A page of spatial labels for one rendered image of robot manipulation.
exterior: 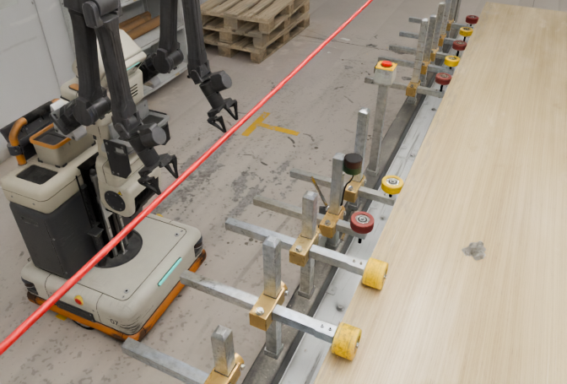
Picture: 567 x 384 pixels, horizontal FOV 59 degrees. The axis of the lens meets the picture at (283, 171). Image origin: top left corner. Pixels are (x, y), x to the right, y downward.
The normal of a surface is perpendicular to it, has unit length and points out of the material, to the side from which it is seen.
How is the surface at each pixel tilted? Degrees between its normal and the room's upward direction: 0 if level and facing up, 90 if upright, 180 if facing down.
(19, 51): 90
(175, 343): 0
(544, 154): 0
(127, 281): 0
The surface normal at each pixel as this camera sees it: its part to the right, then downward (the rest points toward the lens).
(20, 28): 0.90, 0.25
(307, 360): 0.00, -0.81
